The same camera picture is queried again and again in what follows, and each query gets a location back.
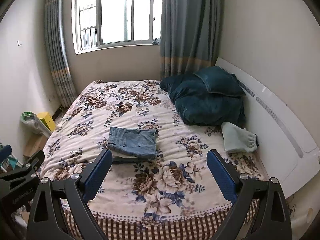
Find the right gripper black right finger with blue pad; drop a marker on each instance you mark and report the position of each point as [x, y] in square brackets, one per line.
[272, 218]

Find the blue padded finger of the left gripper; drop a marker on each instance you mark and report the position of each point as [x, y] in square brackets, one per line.
[5, 152]

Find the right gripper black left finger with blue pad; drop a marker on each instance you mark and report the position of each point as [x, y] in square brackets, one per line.
[47, 219]

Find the blue denim shorts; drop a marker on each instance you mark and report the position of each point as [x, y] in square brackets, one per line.
[133, 141]

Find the teal shelf rack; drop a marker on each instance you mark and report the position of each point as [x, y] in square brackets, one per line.
[9, 164]

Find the green plastic bag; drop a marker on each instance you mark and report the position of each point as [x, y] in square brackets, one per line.
[35, 124]

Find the yellow box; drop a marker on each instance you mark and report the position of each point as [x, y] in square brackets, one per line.
[47, 120]

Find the white headboard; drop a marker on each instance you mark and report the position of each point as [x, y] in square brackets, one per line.
[286, 148]

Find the light green folded cloth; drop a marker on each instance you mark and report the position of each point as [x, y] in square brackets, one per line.
[238, 139]

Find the left striped curtain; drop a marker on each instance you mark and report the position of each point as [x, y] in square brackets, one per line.
[56, 52]

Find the floral bed blanket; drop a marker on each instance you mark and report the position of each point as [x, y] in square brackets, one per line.
[159, 185]

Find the folded dark garment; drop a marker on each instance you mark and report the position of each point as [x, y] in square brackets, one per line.
[120, 160]

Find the folded white garment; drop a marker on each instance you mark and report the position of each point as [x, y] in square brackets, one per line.
[117, 154]

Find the dark teal velvet quilt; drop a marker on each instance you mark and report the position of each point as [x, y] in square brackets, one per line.
[198, 107]

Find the dark teal pillow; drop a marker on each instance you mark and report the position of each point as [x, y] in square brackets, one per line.
[219, 81]

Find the right teal curtain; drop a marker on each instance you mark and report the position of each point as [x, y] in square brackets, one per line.
[190, 35]

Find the window with white frame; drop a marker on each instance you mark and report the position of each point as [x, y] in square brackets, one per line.
[99, 24]

